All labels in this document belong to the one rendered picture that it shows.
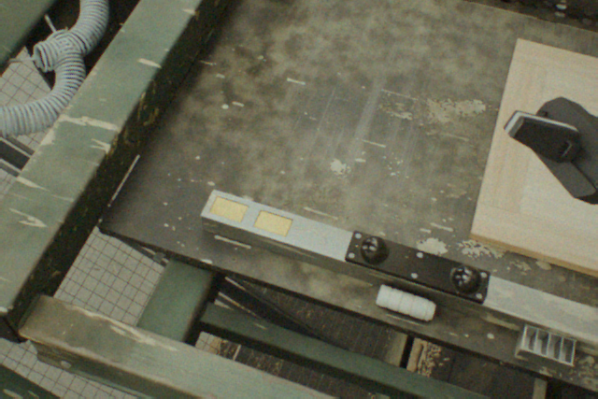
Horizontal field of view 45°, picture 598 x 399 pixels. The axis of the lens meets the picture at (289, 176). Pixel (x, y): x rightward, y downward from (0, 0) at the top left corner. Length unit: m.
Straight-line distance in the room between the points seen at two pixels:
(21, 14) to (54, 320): 0.88
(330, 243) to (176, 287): 0.24
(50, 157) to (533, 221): 0.72
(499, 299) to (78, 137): 0.64
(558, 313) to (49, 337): 0.68
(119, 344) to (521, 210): 0.62
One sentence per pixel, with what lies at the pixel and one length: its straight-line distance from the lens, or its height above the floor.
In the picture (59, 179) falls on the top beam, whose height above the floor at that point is 1.90.
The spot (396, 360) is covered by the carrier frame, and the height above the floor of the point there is 0.78.
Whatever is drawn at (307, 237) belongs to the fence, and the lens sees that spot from 1.05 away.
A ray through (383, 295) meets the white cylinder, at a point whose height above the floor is 1.46.
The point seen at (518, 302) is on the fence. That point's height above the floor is 1.31.
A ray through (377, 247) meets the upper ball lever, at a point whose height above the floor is 1.55.
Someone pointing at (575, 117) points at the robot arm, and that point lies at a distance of 0.69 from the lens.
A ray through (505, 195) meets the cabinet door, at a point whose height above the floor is 1.34.
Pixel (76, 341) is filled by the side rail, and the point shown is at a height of 1.77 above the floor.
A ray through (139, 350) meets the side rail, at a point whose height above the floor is 1.70.
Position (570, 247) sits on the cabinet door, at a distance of 1.16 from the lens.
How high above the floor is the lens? 1.94
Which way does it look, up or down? 17 degrees down
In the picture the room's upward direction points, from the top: 55 degrees counter-clockwise
